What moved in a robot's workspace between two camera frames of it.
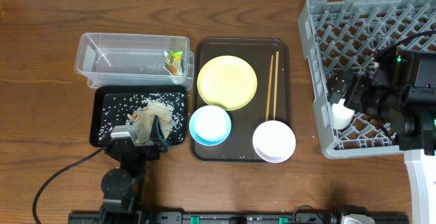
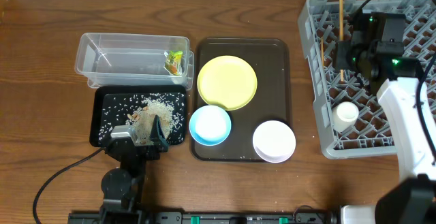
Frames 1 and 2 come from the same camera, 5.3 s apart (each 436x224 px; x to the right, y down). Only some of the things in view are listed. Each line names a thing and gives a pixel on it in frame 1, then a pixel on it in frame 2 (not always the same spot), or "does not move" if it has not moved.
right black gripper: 349,90 to 343,55
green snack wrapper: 173,62 does not move
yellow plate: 227,81 does not move
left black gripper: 137,149 does not move
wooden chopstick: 269,89 to 322,51
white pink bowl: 274,141 does not move
